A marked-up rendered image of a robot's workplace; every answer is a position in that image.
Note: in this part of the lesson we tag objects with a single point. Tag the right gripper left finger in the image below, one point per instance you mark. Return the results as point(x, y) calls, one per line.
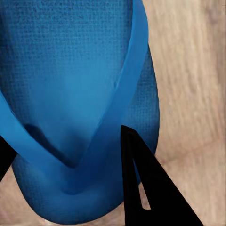
point(7, 155)

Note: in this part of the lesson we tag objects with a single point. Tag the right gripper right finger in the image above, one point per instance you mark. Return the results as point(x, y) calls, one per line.
point(168, 206)

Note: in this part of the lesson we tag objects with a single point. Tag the sandal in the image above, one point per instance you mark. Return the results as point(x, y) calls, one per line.
point(71, 73)

